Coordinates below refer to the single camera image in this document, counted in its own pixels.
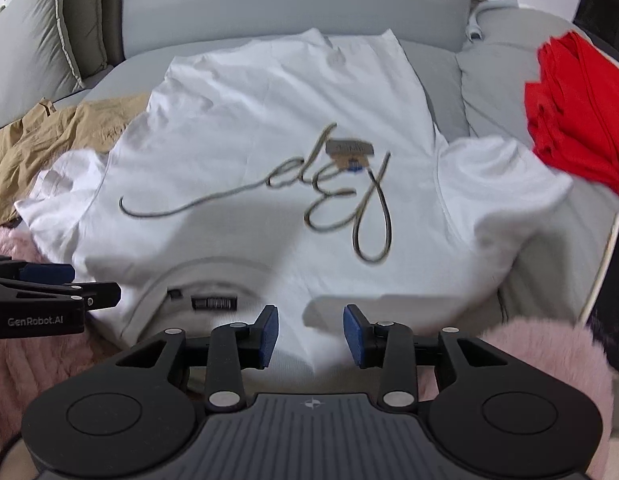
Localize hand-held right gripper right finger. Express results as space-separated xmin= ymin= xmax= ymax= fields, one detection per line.
xmin=343 ymin=304 xmax=510 ymax=413

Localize large grey sofa cushion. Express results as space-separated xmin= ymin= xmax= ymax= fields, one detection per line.
xmin=0 ymin=0 xmax=85 ymax=133

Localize pink fluffy blanket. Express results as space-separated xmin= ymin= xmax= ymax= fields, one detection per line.
xmin=0 ymin=222 xmax=617 ymax=480

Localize white cable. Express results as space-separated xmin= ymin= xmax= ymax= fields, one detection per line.
xmin=464 ymin=0 xmax=520 ymax=41

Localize white t-shirt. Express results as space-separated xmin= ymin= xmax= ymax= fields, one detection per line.
xmin=14 ymin=27 xmax=575 ymax=361

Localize tan pants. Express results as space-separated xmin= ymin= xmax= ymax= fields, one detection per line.
xmin=0 ymin=94 xmax=153 ymax=226

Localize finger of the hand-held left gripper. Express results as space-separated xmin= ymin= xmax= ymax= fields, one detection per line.
xmin=0 ymin=256 xmax=76 ymax=287
xmin=0 ymin=279 xmax=122 ymax=311

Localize smartphone with cream case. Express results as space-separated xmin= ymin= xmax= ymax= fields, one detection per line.
xmin=579 ymin=212 xmax=619 ymax=373

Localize red folded garment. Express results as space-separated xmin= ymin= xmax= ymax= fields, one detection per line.
xmin=523 ymin=30 xmax=619 ymax=206

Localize grey sofa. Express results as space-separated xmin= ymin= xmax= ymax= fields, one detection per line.
xmin=0 ymin=0 xmax=619 ymax=411

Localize dark object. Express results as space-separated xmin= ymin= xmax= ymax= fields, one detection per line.
xmin=572 ymin=0 xmax=619 ymax=68

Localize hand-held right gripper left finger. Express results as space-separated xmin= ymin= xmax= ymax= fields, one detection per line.
xmin=110 ymin=305 xmax=279 ymax=413

